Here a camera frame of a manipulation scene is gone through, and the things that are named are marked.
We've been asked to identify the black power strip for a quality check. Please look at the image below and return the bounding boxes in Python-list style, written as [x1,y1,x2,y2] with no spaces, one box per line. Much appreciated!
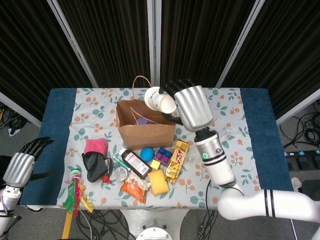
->
[283,149,320,158]

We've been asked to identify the floral tablecloth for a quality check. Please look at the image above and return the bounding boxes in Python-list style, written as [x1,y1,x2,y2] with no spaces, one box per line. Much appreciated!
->
[56,87,265,210]

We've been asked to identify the teal marker pen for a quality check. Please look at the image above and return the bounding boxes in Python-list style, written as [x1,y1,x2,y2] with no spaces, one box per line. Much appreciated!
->
[112,155,131,171]

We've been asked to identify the black floor cable tangle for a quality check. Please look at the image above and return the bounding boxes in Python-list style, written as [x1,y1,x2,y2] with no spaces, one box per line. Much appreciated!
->
[279,99,320,149]
[76,209,131,240]
[192,209,219,240]
[0,101,28,137]

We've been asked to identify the yellow sponge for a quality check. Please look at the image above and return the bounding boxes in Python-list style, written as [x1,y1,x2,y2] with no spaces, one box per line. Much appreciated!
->
[147,169,170,196]

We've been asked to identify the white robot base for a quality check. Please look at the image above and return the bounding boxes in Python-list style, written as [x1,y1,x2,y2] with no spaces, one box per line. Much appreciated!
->
[119,208,189,240]

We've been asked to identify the white paper cup stack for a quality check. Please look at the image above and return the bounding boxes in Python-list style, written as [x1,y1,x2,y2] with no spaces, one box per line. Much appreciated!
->
[144,86,177,114]

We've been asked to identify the orange snack packet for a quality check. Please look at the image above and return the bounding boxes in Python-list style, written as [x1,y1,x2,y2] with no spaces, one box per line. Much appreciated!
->
[119,172,153,204]

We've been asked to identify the white shoe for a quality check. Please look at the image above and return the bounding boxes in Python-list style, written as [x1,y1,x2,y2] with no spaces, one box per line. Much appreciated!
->
[291,176,305,193]

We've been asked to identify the black ribbed partition panel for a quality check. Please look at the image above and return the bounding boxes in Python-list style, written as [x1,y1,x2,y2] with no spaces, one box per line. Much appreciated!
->
[154,0,261,88]
[0,0,99,128]
[216,0,320,126]
[47,0,155,88]

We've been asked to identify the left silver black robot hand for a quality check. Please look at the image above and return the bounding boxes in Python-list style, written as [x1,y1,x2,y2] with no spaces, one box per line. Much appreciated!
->
[2,136,55,188]

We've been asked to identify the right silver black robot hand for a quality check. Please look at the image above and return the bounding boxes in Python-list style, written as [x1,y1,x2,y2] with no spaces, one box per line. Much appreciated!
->
[158,79,214,133]

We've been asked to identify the blue table pad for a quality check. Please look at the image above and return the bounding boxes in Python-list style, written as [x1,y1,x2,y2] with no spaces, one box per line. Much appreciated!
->
[20,87,295,208]

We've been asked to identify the brown medicine bottle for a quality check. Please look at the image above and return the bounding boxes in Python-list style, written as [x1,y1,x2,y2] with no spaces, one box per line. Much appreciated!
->
[119,147,153,180]

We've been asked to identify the colourful feather toy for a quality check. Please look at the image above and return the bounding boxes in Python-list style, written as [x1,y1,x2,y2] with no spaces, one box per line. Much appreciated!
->
[61,167,95,217]

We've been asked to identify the yellow candy bar wrapper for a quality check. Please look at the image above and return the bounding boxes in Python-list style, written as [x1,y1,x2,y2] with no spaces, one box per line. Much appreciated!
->
[164,139,191,185]

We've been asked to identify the round clear tin with clips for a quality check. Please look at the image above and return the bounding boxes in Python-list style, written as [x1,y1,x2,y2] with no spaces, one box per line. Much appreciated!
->
[113,166,130,181]

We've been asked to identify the purple blue building block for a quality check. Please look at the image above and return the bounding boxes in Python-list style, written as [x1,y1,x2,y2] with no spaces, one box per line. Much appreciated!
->
[153,147,173,166]

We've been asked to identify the dark grey cloth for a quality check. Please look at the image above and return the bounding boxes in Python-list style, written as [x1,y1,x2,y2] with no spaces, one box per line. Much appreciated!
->
[81,152,108,183]

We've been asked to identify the pink towel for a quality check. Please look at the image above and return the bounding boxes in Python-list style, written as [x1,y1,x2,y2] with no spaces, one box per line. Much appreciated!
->
[83,137,109,157]

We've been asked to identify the blue ball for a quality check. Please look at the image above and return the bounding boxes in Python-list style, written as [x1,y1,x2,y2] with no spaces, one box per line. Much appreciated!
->
[140,147,156,161]

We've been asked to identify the transparent plastic bundle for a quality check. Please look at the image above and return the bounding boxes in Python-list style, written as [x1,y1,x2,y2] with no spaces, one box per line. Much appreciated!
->
[186,126,232,166]

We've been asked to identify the black floor pedal unit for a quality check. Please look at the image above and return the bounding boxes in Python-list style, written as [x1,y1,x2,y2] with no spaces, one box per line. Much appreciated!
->
[286,156,320,173]

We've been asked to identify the brown paper bag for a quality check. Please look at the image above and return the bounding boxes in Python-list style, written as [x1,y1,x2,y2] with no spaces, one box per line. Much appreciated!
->
[115,75,177,151]

